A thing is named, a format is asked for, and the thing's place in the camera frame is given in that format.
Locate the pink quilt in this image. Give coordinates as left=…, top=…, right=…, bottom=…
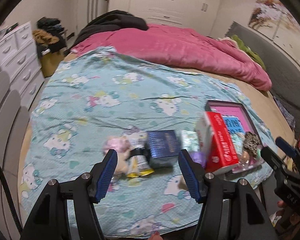
left=71, top=24, right=272, bottom=91

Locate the brown fuzzy garment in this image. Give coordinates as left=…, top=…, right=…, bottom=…
left=32, top=29, right=59, bottom=46

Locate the black cable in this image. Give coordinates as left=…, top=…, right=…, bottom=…
left=0, top=149, right=23, bottom=233

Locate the black clothing on bed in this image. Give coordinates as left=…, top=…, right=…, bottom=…
left=71, top=10, right=148, bottom=48

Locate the dark blue cosmetics box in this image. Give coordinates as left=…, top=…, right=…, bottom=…
left=146, top=130, right=181, bottom=169

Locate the red YangHua box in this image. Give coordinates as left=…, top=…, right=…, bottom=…
left=195, top=112, right=238, bottom=175

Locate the flower wall painting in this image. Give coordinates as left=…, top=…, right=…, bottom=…
left=248, top=0, right=300, bottom=63

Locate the dark clothes pile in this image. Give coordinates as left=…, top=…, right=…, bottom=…
left=37, top=17, right=66, bottom=53

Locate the green blanket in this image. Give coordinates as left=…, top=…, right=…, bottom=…
left=230, top=35, right=266, bottom=70

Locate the pink book in box lid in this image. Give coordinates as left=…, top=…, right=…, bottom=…
left=205, top=100, right=262, bottom=154

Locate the green tissue pack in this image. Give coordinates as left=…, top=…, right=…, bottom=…
left=180, top=130, right=200, bottom=153

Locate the person's hand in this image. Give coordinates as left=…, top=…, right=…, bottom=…
left=273, top=200, right=300, bottom=235

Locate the grey headboard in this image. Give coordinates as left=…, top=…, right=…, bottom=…
left=226, top=22, right=300, bottom=137

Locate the Hello Kitty blue bedsheet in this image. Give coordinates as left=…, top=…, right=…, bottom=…
left=19, top=47, right=275, bottom=237

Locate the purple satin scrunchie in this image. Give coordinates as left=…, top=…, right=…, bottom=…
left=190, top=152, right=206, bottom=168

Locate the grey chair back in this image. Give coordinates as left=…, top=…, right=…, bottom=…
left=0, top=72, right=30, bottom=239

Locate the tan bed mattress cover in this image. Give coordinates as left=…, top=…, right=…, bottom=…
left=174, top=67, right=296, bottom=146

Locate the leopard print scrunchie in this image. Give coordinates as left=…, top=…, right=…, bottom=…
left=243, top=132, right=261, bottom=158

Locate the yellow snack packet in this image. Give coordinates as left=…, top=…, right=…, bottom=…
left=126, top=131, right=154, bottom=178

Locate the white drawer chest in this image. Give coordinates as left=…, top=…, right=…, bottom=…
left=0, top=22, right=44, bottom=108

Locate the white wardrobe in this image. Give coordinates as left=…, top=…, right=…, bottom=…
left=107, top=0, right=221, bottom=36

